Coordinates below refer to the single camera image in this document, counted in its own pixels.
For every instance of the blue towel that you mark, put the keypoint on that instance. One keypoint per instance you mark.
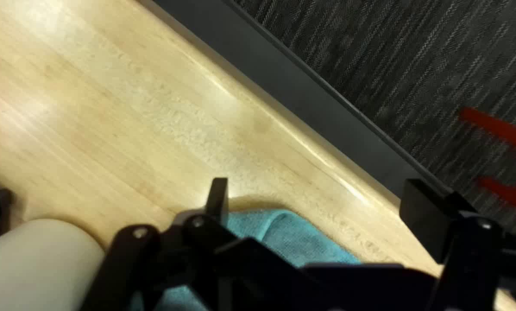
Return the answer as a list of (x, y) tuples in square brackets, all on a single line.
[(303, 235)]

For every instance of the white cup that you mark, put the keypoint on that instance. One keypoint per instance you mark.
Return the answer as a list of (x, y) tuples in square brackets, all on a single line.
[(34, 265)]

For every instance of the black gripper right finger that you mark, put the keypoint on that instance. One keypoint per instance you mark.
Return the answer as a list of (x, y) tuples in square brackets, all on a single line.
[(471, 247)]

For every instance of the orange stool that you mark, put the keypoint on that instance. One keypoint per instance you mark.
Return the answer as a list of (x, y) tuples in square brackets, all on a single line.
[(500, 130)]

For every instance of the black metal table frame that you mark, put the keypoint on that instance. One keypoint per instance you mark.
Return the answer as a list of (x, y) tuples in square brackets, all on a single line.
[(303, 87)]

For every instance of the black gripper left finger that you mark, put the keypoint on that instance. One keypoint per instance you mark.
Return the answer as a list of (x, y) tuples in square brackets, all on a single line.
[(212, 253)]

